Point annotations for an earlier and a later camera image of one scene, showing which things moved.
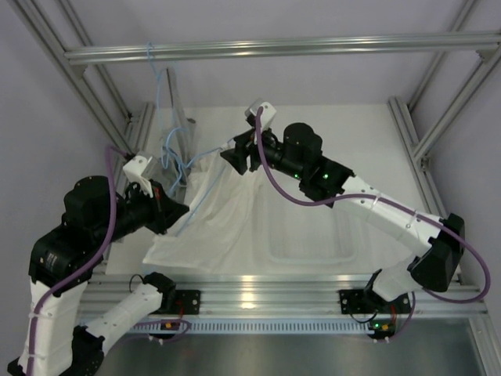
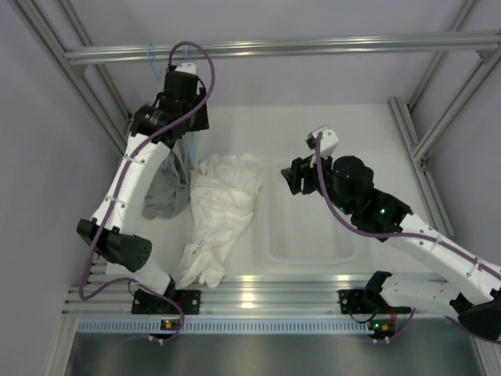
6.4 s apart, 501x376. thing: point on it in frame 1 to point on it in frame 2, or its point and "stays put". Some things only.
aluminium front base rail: [280, 296] stays put
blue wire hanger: [161, 124] to [192, 132]
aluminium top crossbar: [460, 44] stays put
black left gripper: [164, 211] to [202, 121]
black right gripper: [248, 144] to [293, 175]
